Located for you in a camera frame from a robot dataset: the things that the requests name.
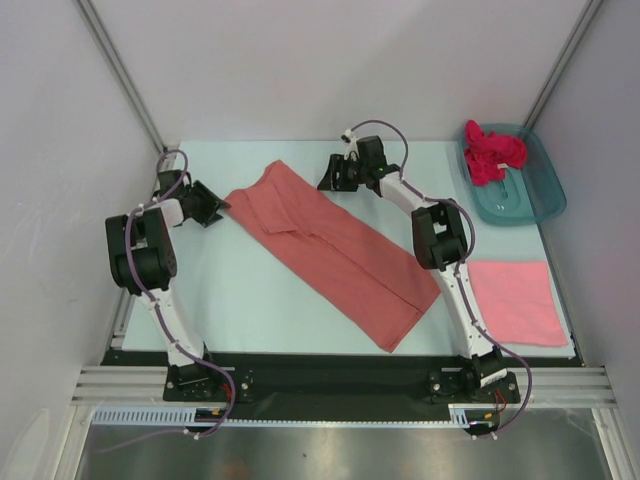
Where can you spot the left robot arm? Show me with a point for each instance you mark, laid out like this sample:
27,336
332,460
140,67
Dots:
143,261

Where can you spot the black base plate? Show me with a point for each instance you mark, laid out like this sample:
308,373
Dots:
336,388

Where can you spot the crimson t shirt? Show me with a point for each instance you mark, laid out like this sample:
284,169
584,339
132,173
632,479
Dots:
488,156

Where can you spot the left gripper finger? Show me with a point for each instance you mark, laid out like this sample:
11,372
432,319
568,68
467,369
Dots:
211,213
208,199

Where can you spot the teal plastic bin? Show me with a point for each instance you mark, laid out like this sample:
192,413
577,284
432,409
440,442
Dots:
530,195

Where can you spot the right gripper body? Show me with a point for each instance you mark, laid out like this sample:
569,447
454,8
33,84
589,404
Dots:
351,173

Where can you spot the salmon t shirt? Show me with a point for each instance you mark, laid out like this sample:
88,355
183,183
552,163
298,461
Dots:
375,283

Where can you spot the aluminium post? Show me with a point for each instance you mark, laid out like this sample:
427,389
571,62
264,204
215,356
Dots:
115,62
579,33

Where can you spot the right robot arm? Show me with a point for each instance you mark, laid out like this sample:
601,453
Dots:
440,246

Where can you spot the left aluminium post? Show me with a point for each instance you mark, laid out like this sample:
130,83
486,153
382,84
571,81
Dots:
115,62

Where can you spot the folded pink t shirt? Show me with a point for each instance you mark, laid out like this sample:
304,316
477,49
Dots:
516,302

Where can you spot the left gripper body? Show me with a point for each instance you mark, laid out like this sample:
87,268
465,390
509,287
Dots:
201,204

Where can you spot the right aluminium post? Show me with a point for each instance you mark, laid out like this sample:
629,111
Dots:
579,33

